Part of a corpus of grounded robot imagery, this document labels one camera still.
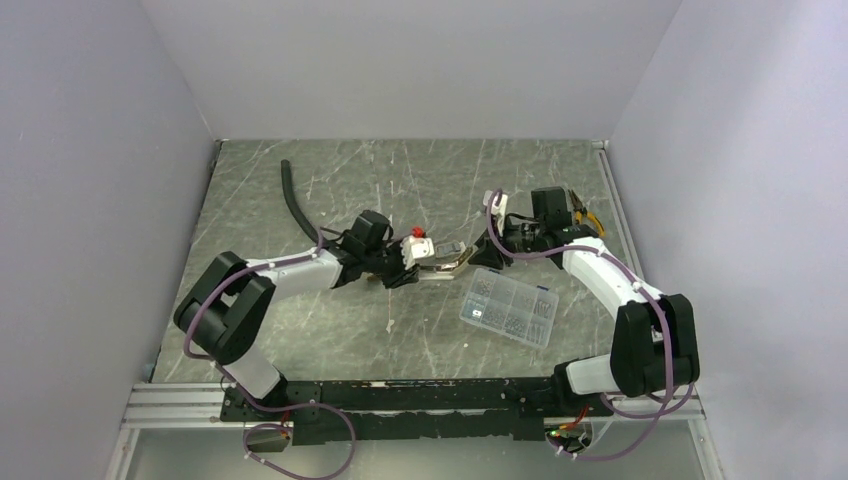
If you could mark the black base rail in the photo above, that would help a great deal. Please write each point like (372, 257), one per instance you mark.
(335, 426)

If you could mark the aluminium frame rail right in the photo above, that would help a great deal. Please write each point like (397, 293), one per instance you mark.
(606, 203)

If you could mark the white staple box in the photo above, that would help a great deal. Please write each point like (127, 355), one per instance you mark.
(449, 249)

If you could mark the aluminium frame rail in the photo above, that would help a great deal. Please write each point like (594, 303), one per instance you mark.
(186, 405)
(606, 203)

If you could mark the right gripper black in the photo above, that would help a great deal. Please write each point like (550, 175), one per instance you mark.
(489, 254)

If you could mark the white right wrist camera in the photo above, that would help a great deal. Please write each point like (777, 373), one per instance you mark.
(497, 204)

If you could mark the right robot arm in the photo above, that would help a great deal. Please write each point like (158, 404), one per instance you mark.
(654, 345)

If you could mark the clear plastic screw organizer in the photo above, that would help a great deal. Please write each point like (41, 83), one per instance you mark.
(510, 308)

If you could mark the orange handled pliers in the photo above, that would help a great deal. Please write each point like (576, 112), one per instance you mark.
(582, 215)

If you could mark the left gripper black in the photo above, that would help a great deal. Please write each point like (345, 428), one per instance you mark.
(401, 276)

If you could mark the aluminium frame rail front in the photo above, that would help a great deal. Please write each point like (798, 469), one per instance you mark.
(186, 405)

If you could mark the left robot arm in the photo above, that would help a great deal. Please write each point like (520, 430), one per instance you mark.
(222, 313)

